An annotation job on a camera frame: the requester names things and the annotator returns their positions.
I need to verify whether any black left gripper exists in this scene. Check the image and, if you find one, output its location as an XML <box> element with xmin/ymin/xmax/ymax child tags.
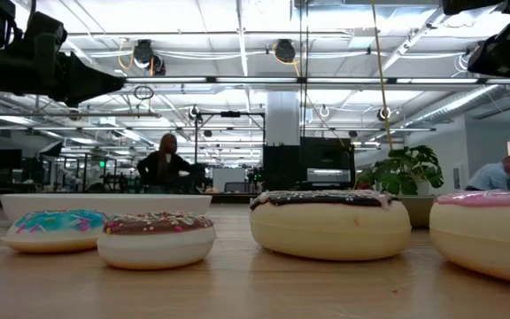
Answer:
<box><xmin>0</xmin><ymin>42</ymin><xmax>126</xmax><ymax>108</ymax></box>

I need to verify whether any small blue-iced sprinkle donut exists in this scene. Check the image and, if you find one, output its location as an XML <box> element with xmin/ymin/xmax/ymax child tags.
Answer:
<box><xmin>0</xmin><ymin>209</ymin><xmax>110</xmax><ymax>254</ymax></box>

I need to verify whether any small chocolate sprinkle donut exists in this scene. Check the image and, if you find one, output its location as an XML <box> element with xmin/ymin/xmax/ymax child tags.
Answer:
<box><xmin>97</xmin><ymin>210</ymin><xmax>218</xmax><ymax>271</ymax></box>

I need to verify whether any large pink-iced donut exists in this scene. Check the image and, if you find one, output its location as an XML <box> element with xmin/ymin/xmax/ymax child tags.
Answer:
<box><xmin>429</xmin><ymin>190</ymin><xmax>510</xmax><ymax>289</ymax></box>

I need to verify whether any large chocolate-iced donut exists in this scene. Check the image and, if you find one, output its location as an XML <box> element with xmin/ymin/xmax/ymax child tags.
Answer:
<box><xmin>249</xmin><ymin>189</ymin><xmax>413</xmax><ymax>262</ymax></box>

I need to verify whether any black computer monitor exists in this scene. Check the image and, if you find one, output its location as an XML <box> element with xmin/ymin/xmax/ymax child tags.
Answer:
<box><xmin>0</xmin><ymin>148</ymin><xmax>23</xmax><ymax>172</ymax></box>

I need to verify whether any person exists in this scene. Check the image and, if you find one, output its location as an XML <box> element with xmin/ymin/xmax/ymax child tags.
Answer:
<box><xmin>136</xmin><ymin>132</ymin><xmax>204</xmax><ymax>195</ymax></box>
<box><xmin>465</xmin><ymin>154</ymin><xmax>510</xmax><ymax>192</ymax></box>

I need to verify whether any round white plate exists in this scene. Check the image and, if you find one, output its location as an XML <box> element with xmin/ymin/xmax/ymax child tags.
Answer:
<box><xmin>0</xmin><ymin>193</ymin><xmax>213</xmax><ymax>222</ymax></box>

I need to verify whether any green potted plant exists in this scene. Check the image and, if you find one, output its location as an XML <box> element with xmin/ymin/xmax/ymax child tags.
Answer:
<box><xmin>356</xmin><ymin>144</ymin><xmax>445</xmax><ymax>197</ymax></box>

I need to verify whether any grey-beige shallow bowl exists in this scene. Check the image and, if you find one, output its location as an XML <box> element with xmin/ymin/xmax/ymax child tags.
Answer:
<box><xmin>397</xmin><ymin>195</ymin><xmax>437</xmax><ymax>230</ymax></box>

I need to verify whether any white square pillar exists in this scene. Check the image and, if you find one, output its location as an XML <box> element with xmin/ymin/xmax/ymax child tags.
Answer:
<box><xmin>266</xmin><ymin>90</ymin><xmax>301</xmax><ymax>147</ymax></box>

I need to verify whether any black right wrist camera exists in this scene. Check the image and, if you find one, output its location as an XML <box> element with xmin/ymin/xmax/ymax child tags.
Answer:
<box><xmin>440</xmin><ymin>0</ymin><xmax>504</xmax><ymax>15</ymax></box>

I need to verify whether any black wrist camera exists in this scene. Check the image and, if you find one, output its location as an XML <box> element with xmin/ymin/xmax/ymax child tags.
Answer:
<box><xmin>25</xmin><ymin>11</ymin><xmax>69</xmax><ymax>51</ymax></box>
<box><xmin>440</xmin><ymin>0</ymin><xmax>504</xmax><ymax>15</ymax></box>

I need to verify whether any silver ventilation duct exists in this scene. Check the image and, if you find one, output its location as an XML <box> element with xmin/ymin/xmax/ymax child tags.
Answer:
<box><xmin>403</xmin><ymin>83</ymin><xmax>510</xmax><ymax>129</ymax></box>

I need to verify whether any black ceiling cable reel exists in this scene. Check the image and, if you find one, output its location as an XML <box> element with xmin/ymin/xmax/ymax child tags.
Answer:
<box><xmin>274</xmin><ymin>38</ymin><xmax>298</xmax><ymax>64</ymax></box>
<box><xmin>131</xmin><ymin>38</ymin><xmax>166</xmax><ymax>76</ymax></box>

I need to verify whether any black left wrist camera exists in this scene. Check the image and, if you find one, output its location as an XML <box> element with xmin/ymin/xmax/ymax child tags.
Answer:
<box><xmin>25</xmin><ymin>11</ymin><xmax>69</xmax><ymax>51</ymax></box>

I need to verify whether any yellow cable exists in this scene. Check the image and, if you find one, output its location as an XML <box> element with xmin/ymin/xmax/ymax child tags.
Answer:
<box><xmin>369</xmin><ymin>0</ymin><xmax>394</xmax><ymax>152</ymax></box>

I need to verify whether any black background rig frame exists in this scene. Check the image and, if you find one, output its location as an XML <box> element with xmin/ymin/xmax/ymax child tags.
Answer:
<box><xmin>194</xmin><ymin>110</ymin><xmax>267</xmax><ymax>194</ymax></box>

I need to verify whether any black aluminium table frame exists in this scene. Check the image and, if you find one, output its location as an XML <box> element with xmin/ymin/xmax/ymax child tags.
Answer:
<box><xmin>0</xmin><ymin>192</ymin><xmax>260</xmax><ymax>210</ymax></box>

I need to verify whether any black hanging cable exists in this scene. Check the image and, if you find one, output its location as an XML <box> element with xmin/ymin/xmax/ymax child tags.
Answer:
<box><xmin>298</xmin><ymin>0</ymin><xmax>309</xmax><ymax>138</ymax></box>

